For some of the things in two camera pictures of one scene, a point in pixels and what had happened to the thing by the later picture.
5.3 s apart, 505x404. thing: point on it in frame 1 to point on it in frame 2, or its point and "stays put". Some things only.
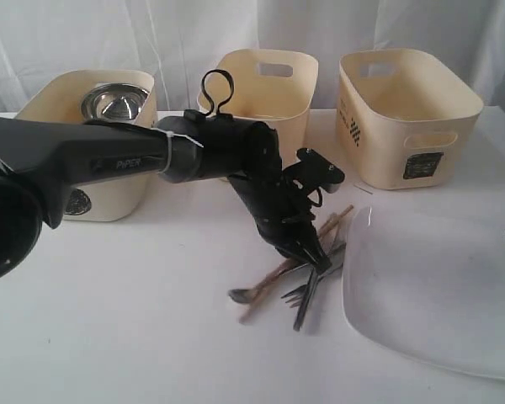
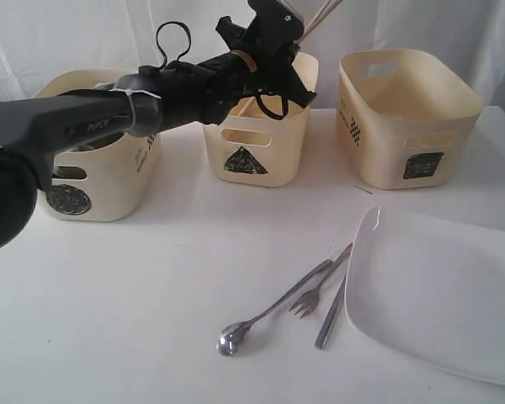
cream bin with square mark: [402, 120] stays put
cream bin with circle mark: [59, 98] stays put
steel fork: [298, 296] to [308, 301]
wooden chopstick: [320, 236] to [306, 33]
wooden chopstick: [293, 266] to [325, 9]
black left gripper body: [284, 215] to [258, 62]
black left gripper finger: [299, 252] to [292, 88]
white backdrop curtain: [29, 43] stays put
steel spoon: [247, 295] to [233, 335]
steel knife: [305, 302] to [329, 316]
